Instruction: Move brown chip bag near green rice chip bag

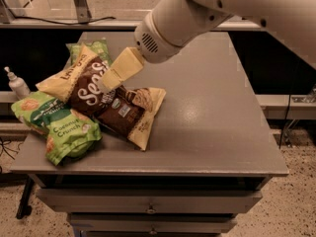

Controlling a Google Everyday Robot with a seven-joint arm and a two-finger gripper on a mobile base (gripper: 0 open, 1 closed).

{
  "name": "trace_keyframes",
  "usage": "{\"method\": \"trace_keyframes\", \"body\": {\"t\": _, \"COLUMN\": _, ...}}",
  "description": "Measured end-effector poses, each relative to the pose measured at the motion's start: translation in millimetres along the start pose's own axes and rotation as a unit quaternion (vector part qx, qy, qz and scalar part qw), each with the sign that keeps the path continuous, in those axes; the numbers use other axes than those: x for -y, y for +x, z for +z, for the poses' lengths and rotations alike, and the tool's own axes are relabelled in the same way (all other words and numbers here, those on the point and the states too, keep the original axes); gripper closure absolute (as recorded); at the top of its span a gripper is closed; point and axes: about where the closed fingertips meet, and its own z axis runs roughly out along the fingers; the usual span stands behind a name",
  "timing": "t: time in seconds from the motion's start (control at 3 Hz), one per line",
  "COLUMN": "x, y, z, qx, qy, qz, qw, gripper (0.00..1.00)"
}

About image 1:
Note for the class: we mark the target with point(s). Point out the drawer with knob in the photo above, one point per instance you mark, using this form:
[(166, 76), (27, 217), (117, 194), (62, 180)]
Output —
[(148, 201), (151, 224)]

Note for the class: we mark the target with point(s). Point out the white pump bottle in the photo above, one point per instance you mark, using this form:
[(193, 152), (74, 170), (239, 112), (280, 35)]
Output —
[(17, 84)]

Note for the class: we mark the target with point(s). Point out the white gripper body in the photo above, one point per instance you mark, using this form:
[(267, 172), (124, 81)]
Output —
[(154, 45)]

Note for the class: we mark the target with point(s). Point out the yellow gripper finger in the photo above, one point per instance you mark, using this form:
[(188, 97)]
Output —
[(126, 65)]

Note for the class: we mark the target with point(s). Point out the grey metal bracket left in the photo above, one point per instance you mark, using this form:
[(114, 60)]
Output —
[(82, 11)]

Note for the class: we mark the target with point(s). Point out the green Kettle chip bag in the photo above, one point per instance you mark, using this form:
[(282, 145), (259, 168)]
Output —
[(98, 46)]

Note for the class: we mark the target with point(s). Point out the grey drawer cabinet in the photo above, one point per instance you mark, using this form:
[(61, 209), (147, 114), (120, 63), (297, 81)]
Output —
[(209, 135)]

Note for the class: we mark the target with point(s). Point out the brown SeaSalt chip bag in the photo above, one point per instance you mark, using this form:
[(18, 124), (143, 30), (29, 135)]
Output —
[(129, 113)]

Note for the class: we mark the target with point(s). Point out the black table leg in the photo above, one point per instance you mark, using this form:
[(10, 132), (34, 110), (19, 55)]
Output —
[(24, 208)]

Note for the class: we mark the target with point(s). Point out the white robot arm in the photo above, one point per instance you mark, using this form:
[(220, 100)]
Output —
[(292, 22)]

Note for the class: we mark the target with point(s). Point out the upper drawer with knob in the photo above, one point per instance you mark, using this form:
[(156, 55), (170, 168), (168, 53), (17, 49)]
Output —
[(148, 201)]

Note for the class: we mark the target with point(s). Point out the green coconut crunch rice chip bag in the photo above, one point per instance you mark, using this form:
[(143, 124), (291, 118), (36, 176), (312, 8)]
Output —
[(68, 134)]

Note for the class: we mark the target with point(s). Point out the lower drawer with knob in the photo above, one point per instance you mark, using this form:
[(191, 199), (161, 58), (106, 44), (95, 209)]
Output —
[(151, 224)]

